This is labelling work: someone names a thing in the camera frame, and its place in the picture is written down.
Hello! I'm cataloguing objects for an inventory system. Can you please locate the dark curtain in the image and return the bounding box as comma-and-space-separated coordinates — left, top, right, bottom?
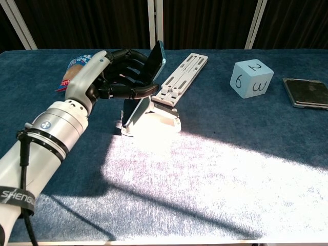
0, 0, 328, 52

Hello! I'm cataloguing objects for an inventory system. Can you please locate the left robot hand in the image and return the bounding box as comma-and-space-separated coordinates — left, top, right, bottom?
64, 48, 160, 115

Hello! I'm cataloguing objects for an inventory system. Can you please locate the light blue numbered cube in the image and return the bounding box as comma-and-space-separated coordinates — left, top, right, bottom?
229, 60, 275, 99

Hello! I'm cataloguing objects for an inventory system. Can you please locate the black velcro strap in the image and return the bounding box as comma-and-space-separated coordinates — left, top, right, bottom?
0, 186, 36, 216

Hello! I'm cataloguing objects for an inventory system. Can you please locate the black smartphone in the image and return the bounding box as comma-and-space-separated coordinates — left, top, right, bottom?
122, 40, 167, 128

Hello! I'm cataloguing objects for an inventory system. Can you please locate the dark square tablet case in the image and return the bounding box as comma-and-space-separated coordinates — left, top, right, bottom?
282, 77, 328, 111

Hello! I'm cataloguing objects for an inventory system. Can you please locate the black cable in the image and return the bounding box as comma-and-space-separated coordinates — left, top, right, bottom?
16, 129, 39, 246

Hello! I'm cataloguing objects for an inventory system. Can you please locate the blue snack bag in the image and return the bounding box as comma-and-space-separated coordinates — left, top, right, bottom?
55, 53, 93, 93

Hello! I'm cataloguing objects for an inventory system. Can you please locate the blue tablecloth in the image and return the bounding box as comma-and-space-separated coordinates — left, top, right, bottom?
0, 49, 328, 243

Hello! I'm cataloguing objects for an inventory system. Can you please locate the white phone stand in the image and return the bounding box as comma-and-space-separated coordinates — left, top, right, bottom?
115, 96, 182, 137

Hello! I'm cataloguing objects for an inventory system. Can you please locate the white folding bracket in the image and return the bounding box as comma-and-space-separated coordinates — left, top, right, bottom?
151, 53, 209, 107

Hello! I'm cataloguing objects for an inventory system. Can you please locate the white frame post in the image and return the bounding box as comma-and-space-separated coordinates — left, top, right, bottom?
244, 0, 268, 50
0, 0, 38, 50
147, 0, 164, 50

